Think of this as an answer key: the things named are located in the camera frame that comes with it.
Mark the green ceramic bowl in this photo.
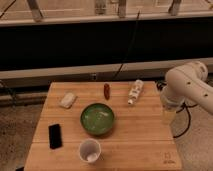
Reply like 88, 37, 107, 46
80, 103, 115, 136

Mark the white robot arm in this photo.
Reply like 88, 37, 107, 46
160, 61, 213, 125

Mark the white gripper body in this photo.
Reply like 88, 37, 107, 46
162, 103, 177, 125

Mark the red sausage toy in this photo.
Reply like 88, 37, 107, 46
104, 83, 110, 100

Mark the white plastic bottle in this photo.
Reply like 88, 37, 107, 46
128, 79, 144, 105

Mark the black floor cable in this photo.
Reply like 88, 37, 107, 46
156, 80, 198, 139

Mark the white paper cup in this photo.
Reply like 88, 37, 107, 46
78, 138, 101, 164

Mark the black hanging cable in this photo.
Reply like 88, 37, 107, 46
111, 9, 141, 81

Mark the black rectangular phone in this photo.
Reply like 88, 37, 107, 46
48, 124, 62, 149

